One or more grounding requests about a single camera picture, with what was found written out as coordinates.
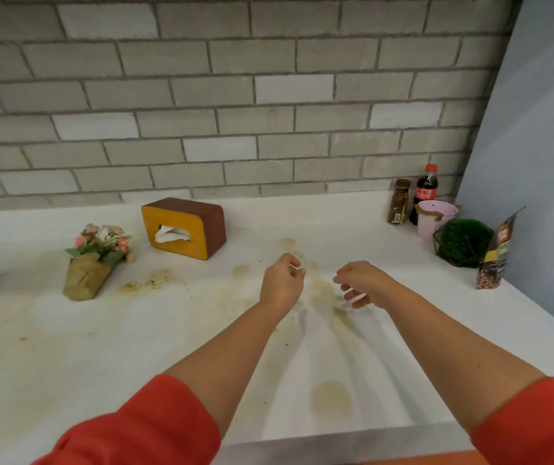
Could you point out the dark and yellow snack packet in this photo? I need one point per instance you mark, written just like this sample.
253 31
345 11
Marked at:
497 256

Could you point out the artificial flowers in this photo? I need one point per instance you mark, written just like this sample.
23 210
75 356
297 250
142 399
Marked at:
85 278

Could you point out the brown tissue box yellow lid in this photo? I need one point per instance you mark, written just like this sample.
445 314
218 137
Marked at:
204 222

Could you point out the person's right hand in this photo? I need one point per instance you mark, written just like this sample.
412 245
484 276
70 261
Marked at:
369 283

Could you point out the brown spice jar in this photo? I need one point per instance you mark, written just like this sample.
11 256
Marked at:
399 205

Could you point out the person's right forearm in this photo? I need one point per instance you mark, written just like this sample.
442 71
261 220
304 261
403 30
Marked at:
456 358

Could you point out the cola bottle with red cap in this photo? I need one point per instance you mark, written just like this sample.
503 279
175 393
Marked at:
425 191

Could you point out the white countertop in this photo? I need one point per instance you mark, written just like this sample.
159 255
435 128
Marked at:
112 343

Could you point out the person's left hand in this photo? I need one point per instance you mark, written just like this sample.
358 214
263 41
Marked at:
281 288

